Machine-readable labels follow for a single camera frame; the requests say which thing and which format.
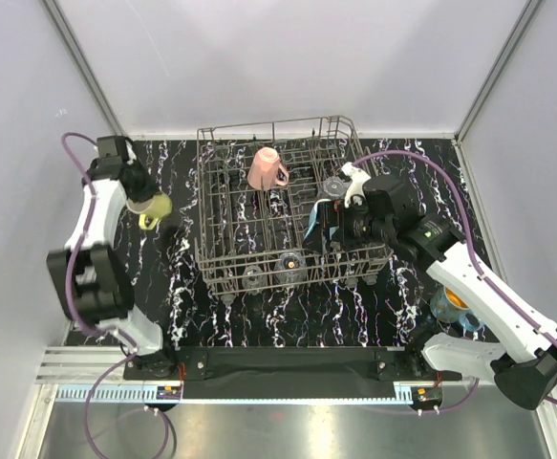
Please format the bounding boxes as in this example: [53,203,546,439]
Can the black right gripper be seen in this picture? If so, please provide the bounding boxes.
[302,196,394,256]

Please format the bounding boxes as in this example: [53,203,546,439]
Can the yellow ceramic mug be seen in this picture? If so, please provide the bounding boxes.
[126,192,172,230]

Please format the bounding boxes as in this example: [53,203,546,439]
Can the clear glass cup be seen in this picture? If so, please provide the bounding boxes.
[242,265,268,295]
[318,177,350,200]
[273,251,307,286]

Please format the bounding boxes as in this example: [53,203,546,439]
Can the pink ceramic mug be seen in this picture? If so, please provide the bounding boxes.
[247,147,289,191]

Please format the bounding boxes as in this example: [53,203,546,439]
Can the blue floral mug orange inside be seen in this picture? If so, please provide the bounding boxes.
[430,286,484,333]

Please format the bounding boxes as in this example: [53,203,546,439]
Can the light blue ceramic mug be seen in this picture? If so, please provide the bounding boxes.
[304,200,322,239]

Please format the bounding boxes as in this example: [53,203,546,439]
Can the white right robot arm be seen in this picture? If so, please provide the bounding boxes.
[303,175,557,410]

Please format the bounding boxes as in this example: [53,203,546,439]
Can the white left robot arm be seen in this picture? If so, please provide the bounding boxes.
[46,136,178,380]

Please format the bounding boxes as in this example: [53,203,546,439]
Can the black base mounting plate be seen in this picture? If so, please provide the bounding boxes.
[124,347,461,383]

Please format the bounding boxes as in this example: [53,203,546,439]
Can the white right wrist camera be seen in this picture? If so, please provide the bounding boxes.
[341,163,371,208]

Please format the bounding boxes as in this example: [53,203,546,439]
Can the grey wire dish rack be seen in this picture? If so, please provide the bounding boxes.
[195,115,392,304]

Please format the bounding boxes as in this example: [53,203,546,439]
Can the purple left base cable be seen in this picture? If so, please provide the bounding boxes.
[84,356,178,458]

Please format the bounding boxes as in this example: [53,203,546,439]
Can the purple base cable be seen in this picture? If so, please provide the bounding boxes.
[84,356,178,458]
[438,377,480,413]

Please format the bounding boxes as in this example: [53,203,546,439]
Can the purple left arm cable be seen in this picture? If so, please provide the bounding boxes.
[61,132,139,358]

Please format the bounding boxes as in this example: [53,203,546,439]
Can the aluminium frame rail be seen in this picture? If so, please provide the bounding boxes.
[33,346,556,407]

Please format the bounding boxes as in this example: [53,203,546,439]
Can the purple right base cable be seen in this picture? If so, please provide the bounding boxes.
[438,377,480,413]

